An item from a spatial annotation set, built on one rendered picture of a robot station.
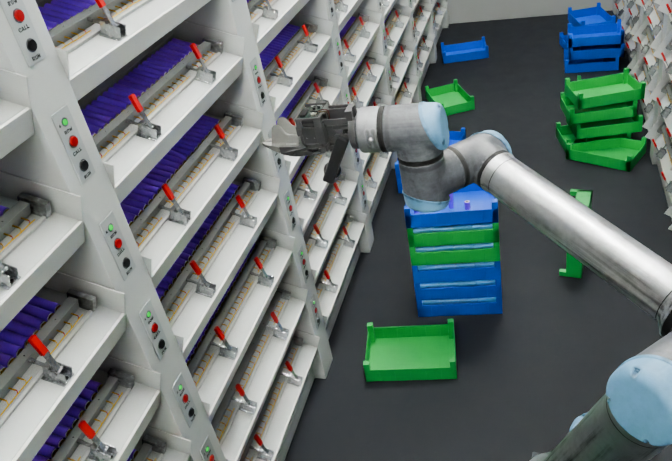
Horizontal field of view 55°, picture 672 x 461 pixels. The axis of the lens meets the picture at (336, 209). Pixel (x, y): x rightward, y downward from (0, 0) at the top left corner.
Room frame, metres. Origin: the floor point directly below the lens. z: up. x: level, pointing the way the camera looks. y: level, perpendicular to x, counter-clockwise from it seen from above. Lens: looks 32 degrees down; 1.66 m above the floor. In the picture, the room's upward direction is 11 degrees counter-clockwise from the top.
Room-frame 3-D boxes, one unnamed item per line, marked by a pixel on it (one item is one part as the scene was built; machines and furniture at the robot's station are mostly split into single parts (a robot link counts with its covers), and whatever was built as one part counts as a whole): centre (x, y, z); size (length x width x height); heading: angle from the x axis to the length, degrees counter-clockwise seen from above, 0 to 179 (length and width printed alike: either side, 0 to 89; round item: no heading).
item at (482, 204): (1.84, -0.39, 0.44); 0.30 x 0.20 x 0.08; 77
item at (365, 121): (1.15, -0.10, 1.09); 0.10 x 0.05 x 0.09; 159
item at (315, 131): (1.18, -0.02, 1.10); 0.12 x 0.08 x 0.09; 69
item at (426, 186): (1.11, -0.19, 0.98); 0.12 x 0.09 x 0.12; 114
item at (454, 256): (1.84, -0.39, 0.28); 0.30 x 0.20 x 0.08; 77
